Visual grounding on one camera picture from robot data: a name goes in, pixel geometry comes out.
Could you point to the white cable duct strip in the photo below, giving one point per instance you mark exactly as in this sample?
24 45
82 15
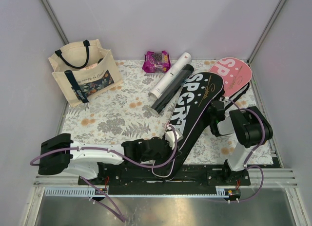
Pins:
91 192

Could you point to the black shuttlecock tube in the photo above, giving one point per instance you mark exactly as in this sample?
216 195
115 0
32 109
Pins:
171 90

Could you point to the white shuttlecock tube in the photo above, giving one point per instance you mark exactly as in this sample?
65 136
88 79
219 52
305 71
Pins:
172 73

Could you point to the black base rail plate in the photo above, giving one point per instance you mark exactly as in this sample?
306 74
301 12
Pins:
130 179

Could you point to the beige canvas tote bag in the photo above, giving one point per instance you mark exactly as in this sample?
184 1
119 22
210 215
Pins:
83 70

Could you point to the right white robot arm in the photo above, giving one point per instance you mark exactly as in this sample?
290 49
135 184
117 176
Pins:
248 124

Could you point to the black racket cover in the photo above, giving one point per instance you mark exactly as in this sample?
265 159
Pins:
191 113

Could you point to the pink racket cover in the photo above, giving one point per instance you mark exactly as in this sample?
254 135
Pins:
235 73

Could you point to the purple snack packet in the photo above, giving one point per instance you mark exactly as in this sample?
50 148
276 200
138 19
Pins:
156 62

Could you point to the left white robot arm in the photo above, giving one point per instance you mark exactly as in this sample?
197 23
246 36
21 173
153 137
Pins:
63 154

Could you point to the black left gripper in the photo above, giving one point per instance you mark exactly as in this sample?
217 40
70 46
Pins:
169 149

